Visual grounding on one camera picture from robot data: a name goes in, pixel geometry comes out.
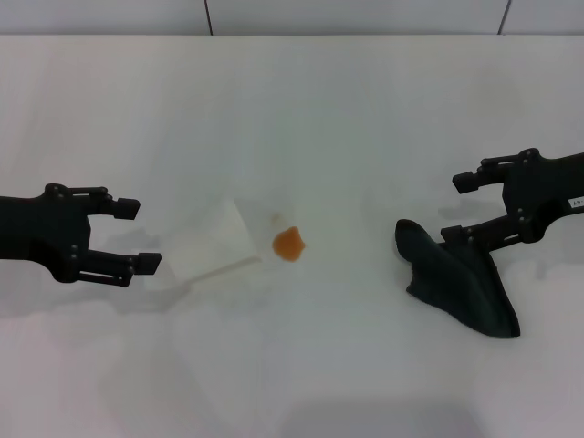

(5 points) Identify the dark blue rag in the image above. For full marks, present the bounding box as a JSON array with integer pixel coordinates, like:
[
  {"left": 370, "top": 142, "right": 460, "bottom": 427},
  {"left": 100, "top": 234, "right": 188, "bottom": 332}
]
[{"left": 394, "top": 218, "right": 521, "bottom": 339}]

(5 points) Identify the large brown water stain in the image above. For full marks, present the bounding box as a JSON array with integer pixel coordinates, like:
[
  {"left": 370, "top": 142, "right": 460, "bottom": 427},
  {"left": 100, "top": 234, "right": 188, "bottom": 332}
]
[{"left": 271, "top": 226, "right": 308, "bottom": 265}]

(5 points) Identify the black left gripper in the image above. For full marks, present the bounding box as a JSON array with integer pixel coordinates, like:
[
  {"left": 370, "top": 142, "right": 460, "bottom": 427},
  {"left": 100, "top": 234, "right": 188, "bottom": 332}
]
[{"left": 0, "top": 182, "right": 163, "bottom": 288}]

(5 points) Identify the white paper cup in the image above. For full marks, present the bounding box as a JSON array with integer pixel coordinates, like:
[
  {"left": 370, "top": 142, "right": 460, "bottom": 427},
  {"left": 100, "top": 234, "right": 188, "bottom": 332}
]
[{"left": 144, "top": 195, "right": 265, "bottom": 293}]

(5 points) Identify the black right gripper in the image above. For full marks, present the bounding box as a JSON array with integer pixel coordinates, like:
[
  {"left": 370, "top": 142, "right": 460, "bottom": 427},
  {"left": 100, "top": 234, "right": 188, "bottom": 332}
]
[{"left": 440, "top": 148, "right": 584, "bottom": 252}]

